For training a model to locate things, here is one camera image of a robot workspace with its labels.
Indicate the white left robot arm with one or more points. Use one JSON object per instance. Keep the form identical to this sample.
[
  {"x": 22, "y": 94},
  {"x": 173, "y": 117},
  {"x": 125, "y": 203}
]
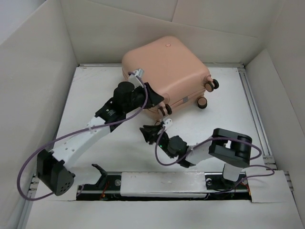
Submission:
[{"x": 53, "y": 166}]

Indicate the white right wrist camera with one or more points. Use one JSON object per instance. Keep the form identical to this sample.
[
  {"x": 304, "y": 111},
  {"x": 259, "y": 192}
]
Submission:
[{"x": 166, "y": 123}]

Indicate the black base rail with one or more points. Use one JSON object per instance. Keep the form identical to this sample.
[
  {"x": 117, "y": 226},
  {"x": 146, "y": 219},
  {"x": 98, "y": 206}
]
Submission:
[{"x": 162, "y": 186}]

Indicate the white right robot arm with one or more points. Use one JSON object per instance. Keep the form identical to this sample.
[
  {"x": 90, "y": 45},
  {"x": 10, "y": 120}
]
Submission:
[{"x": 233, "y": 148}]

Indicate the pink hard-shell suitcase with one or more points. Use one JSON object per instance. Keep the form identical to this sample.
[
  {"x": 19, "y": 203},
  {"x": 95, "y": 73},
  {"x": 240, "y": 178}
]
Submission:
[{"x": 173, "y": 72}]

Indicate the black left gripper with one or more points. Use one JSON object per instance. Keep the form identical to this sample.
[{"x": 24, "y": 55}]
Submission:
[{"x": 155, "y": 98}]

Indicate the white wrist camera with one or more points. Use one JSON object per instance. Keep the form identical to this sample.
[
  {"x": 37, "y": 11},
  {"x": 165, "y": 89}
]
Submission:
[
  {"x": 166, "y": 123},
  {"x": 135, "y": 76}
]

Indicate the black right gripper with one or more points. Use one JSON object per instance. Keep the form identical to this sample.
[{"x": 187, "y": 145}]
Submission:
[{"x": 150, "y": 131}]

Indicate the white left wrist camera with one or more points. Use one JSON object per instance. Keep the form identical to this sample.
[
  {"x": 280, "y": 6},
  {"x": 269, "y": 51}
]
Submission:
[{"x": 135, "y": 76}]

